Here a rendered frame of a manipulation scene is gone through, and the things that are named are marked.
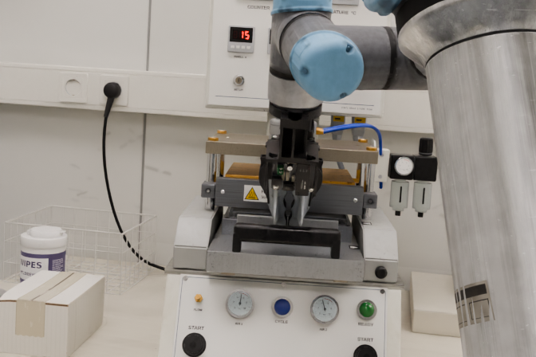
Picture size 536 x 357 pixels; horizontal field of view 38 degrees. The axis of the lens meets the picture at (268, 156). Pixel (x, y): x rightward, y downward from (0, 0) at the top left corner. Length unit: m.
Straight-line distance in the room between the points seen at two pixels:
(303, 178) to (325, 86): 0.20
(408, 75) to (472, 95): 0.45
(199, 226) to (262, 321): 0.17
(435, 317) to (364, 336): 0.41
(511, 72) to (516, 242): 0.10
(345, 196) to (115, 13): 0.89
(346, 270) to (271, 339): 0.14
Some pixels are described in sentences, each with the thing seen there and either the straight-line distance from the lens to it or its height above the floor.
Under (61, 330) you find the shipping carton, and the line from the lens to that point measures 1.30.
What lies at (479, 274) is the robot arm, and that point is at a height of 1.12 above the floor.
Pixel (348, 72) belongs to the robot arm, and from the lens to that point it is 0.86.
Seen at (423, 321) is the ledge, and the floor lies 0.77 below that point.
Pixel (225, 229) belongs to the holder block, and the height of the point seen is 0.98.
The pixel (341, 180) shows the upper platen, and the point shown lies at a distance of 1.23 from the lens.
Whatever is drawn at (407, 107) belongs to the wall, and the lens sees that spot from 1.72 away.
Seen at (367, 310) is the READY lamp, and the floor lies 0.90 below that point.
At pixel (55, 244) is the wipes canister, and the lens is 1.51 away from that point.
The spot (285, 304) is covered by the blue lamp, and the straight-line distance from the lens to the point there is 1.11.
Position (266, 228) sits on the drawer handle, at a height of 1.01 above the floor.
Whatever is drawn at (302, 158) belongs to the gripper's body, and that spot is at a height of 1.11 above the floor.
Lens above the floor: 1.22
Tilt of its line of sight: 6 degrees down
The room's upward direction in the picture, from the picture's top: 4 degrees clockwise
